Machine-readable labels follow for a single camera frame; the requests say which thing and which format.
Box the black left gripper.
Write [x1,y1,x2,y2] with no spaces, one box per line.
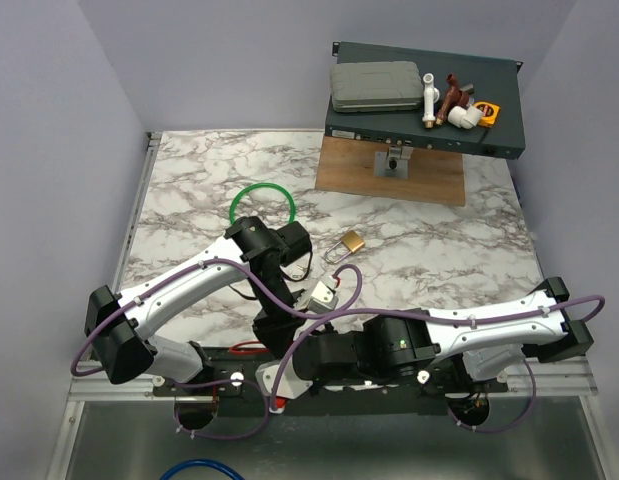
[248,270,313,362]

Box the red plastic seal tag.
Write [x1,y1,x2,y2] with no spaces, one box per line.
[228,340,268,355]

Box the brass padlock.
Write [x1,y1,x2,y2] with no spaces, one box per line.
[323,230,365,264]

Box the green cable lock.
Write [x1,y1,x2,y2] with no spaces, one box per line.
[228,182,297,226]

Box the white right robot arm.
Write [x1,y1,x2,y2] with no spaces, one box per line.
[279,277,605,397]

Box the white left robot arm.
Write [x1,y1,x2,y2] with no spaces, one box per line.
[84,216,312,395]

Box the white elbow pipe fitting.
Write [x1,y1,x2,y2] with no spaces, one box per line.
[447,105,483,130]

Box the small key pair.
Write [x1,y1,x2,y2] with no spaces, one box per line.
[296,265,310,278]

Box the wooden board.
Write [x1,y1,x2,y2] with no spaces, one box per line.
[315,136,466,206]

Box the grey plastic case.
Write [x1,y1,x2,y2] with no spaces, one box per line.
[330,61,424,113]

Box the white pipe fitting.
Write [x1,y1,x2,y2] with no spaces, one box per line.
[422,73,440,129]

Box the brown pipe fitting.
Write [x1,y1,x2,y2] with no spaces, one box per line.
[435,73,466,126]

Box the yellow tape measure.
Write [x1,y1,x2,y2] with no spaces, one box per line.
[474,101,501,128]

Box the dark grey pipe fitting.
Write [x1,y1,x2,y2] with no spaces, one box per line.
[458,83,475,108]

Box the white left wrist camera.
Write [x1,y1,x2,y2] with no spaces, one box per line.
[294,277,338,314]

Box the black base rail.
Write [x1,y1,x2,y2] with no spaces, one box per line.
[88,344,510,419]

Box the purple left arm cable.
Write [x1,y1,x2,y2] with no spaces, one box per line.
[71,258,364,441]

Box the blue cable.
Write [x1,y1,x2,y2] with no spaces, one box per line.
[159,458,246,480]

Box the grey metal bracket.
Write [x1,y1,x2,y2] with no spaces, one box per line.
[374,146,413,179]

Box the aluminium side rail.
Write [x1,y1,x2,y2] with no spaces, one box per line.
[111,131,163,293]

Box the dark teal network switch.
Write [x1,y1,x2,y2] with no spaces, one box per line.
[325,42,526,160]

